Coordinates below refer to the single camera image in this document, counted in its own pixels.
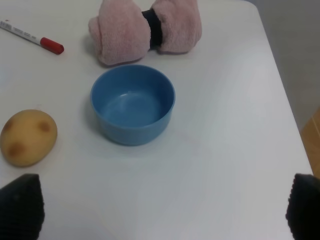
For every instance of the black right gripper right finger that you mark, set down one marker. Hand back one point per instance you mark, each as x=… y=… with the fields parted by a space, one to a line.
x=303 y=211

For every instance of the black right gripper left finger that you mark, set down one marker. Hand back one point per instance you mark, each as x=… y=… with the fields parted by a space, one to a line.
x=22 y=212

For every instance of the brown potato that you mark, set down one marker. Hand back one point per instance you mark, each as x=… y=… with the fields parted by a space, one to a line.
x=27 y=137

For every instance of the blue plastic bowl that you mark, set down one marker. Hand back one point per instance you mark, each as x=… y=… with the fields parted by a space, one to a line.
x=132 y=103

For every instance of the red cap white marker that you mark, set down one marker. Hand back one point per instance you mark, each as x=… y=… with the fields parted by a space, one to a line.
x=45 y=43

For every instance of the rolled pink towel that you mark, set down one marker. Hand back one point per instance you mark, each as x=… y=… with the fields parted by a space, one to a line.
x=123 y=33

